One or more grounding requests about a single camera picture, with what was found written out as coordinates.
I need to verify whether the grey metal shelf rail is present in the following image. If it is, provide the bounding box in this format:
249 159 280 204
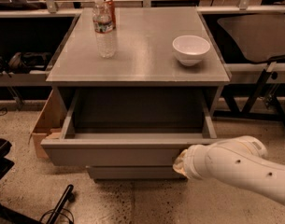
0 0 285 19

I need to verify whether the black chair base left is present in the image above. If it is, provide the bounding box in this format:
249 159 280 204
0 138 75 224

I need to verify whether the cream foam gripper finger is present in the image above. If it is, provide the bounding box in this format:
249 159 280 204
173 149 187 175

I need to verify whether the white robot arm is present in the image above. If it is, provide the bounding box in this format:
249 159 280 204
173 136 285 205

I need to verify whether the black floor cable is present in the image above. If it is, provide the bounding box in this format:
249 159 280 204
38 207 75 224

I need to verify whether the grey drawer cabinet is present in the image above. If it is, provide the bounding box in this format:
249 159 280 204
46 7 232 182

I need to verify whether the brown cardboard box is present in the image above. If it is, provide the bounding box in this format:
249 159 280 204
31 91 66 159

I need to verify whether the grey drawer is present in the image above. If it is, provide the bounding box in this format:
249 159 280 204
42 87 217 167
86 166 184 180

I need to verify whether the clear plastic water bottle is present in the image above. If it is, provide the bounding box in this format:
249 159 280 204
93 0 116 58

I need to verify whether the grey top drawer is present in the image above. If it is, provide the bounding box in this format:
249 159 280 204
42 87 217 167

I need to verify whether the dark headset on shelf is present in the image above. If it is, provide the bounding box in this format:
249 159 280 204
0 52 52 74

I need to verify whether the red soda can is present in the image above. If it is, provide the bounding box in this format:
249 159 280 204
105 0 116 28

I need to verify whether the grey bottom drawer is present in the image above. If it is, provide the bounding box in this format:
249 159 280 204
86 166 184 180

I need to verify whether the white ceramic bowl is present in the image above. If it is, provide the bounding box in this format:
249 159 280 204
172 35 210 66

